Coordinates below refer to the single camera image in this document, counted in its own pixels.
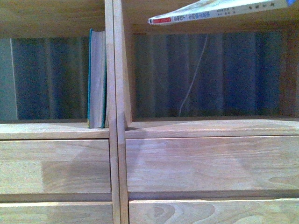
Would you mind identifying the thin white hanging cable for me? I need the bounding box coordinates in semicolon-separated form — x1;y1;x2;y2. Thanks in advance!
178;34;208;116

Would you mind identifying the wooden bookshelf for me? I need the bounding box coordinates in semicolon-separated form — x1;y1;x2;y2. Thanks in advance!
0;0;299;224

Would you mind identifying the teal hardcover comic book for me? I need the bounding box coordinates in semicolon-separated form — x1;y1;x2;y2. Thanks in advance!
87;29;107;128

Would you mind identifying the white paperback red spine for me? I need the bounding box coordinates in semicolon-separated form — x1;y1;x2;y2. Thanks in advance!
148;0;295;25

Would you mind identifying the dark blue curtain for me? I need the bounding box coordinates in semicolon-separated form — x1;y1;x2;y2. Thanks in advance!
12;32;282;119

